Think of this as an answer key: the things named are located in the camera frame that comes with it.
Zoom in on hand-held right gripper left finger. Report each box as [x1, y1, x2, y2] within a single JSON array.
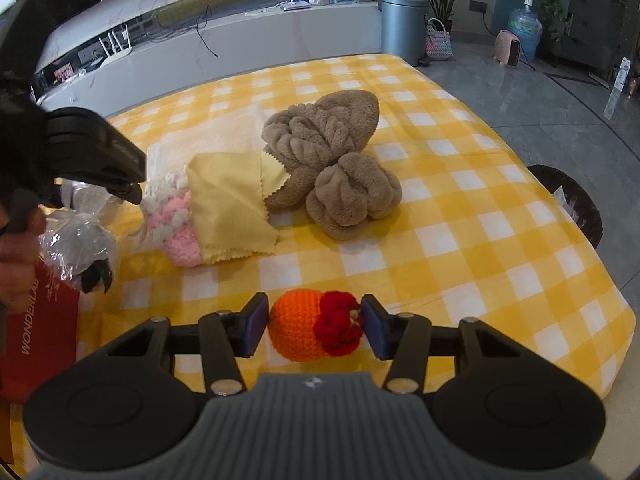
[[106, 292, 272, 397]]

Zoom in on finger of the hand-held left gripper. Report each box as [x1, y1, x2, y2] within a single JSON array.
[[47, 107, 148, 184], [62, 179, 144, 207]]

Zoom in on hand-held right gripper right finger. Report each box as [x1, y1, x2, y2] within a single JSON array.
[[360, 294, 525, 397]]

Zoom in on orange crochet ball red flower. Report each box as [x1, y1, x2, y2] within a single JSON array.
[[267, 290, 365, 363]]

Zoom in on pink white knit hat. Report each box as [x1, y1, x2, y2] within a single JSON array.
[[139, 172, 206, 266]]

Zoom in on clear plastic bundle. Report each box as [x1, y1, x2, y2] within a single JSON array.
[[40, 180, 119, 294]]

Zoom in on yellow cleaning cloth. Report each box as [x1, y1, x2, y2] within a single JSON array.
[[186, 151, 292, 266]]

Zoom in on brown plush towel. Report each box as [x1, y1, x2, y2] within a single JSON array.
[[261, 89, 403, 241]]

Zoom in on person's left hand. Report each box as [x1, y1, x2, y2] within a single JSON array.
[[0, 206, 47, 314]]

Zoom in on white router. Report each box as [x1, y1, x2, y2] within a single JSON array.
[[97, 27, 133, 68]]

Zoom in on yellow checkered tablecloth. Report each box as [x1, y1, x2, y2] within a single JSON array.
[[10, 52, 630, 476]]

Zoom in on red square box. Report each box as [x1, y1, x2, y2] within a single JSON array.
[[0, 255, 82, 404]]

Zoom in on white marble television console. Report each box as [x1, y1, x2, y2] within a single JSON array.
[[30, 0, 383, 117]]

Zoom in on black waste basket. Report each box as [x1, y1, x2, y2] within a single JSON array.
[[527, 164, 604, 249]]

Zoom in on woven basket bag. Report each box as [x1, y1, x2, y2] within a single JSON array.
[[426, 18, 454, 62]]

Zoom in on grey metal trash can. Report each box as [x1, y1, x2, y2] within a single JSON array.
[[380, 0, 430, 67]]

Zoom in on pink small heater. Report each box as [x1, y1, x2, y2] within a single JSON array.
[[494, 29, 524, 67]]

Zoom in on blue water jug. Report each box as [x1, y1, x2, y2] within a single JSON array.
[[507, 0, 543, 58]]

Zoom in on white tall carton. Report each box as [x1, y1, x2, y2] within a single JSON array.
[[602, 57, 633, 120]]

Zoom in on dark grey cabinet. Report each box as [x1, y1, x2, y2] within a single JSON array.
[[547, 0, 631, 76]]

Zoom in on black cables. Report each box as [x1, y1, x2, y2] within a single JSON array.
[[145, 7, 221, 58]]

